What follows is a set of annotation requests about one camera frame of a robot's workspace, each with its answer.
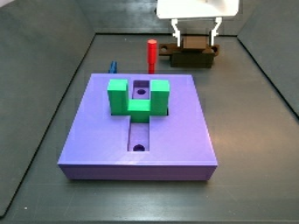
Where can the black angled fixture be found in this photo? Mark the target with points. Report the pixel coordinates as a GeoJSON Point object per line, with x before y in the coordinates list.
{"type": "Point", "coordinates": [192, 59]}

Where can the purple base block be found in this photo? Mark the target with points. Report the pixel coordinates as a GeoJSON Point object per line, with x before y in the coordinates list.
{"type": "Point", "coordinates": [110, 148]}

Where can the green U-shaped block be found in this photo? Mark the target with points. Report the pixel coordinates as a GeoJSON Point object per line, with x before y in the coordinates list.
{"type": "Point", "coordinates": [139, 108]}

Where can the blue stepped peg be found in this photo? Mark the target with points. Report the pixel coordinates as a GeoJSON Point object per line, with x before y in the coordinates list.
{"type": "Point", "coordinates": [112, 69]}

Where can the red hexagonal peg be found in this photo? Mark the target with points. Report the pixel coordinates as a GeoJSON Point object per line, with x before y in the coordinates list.
{"type": "Point", "coordinates": [151, 55]}

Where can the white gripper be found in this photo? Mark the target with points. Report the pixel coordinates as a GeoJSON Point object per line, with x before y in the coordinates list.
{"type": "Point", "coordinates": [171, 9]}

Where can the brown T-shaped block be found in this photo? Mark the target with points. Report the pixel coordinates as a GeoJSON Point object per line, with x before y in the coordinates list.
{"type": "Point", "coordinates": [192, 44]}

